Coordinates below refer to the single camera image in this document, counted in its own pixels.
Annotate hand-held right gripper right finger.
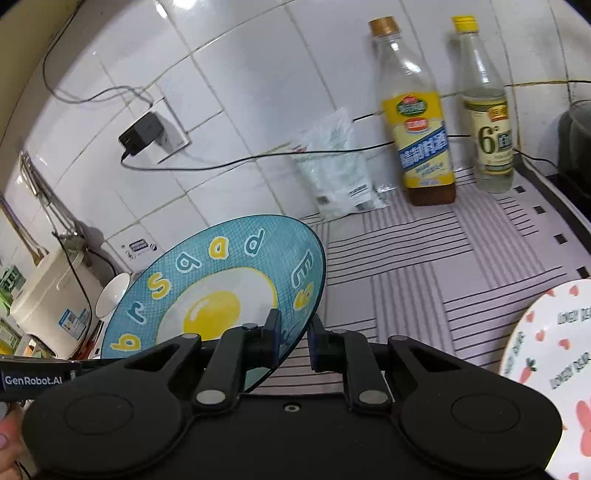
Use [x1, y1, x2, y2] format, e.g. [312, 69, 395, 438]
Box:
[307, 318, 468, 413]

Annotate person's left hand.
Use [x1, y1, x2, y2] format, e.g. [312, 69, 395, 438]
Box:
[0, 405, 27, 468]

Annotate dark pot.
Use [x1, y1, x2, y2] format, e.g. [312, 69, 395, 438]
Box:
[555, 99, 591, 180]

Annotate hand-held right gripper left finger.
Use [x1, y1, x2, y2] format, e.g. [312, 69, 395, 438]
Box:
[124, 308, 282, 414]

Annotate yellow label bottle brown cap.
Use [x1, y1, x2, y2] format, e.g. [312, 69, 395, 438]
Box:
[368, 16, 458, 208]

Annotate striped grey mat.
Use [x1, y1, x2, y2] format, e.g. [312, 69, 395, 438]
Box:
[247, 159, 591, 398]

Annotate green box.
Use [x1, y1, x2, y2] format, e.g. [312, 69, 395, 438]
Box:
[0, 264, 25, 311]

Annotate black rice cooker cable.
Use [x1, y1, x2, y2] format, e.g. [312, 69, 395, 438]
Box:
[50, 230, 122, 344]

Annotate wall sticker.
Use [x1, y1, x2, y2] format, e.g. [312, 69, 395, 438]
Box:
[120, 237, 156, 257]

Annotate grey cable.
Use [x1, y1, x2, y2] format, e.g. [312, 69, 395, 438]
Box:
[41, 0, 157, 112]

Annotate clear bottle yellow cap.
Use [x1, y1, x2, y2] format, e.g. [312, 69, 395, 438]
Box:
[451, 15, 516, 194]

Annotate white plate with carrot print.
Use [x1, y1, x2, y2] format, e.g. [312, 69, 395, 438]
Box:
[499, 279, 591, 480]

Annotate black adapter cable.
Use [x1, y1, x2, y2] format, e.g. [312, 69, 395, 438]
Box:
[120, 133, 474, 172]

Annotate white rice cooker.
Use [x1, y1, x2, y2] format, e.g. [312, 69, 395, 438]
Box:
[9, 247, 105, 360]

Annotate white wall socket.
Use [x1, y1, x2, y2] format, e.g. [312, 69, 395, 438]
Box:
[148, 93, 193, 165]

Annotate clear plastic bag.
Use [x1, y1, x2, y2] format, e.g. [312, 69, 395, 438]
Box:
[290, 107, 399, 220]

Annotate blue plate with egg print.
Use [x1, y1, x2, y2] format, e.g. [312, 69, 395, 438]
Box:
[99, 215, 327, 394]

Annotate black power adapter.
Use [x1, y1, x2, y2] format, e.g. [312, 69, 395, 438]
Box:
[118, 112, 168, 158]

